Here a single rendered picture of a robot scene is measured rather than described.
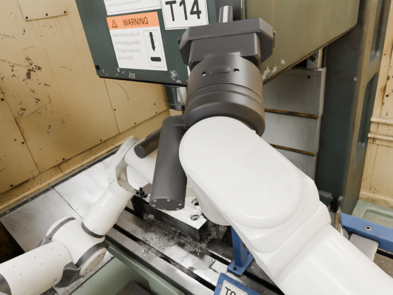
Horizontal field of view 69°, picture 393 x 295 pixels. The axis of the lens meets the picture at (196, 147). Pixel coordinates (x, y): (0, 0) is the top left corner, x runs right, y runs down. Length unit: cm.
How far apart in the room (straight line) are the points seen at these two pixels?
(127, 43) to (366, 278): 57
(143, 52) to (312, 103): 72
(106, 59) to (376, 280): 65
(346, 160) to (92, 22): 101
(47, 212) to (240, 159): 156
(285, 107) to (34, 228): 133
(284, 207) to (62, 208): 158
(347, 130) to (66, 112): 139
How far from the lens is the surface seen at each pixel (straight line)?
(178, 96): 78
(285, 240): 22
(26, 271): 68
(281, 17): 56
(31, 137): 171
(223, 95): 28
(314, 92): 114
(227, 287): 93
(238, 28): 38
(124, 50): 67
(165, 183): 27
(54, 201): 177
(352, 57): 112
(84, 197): 176
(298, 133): 123
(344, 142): 123
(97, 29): 73
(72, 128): 179
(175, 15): 54
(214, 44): 37
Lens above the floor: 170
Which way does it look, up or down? 28 degrees down
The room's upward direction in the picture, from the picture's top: 9 degrees counter-clockwise
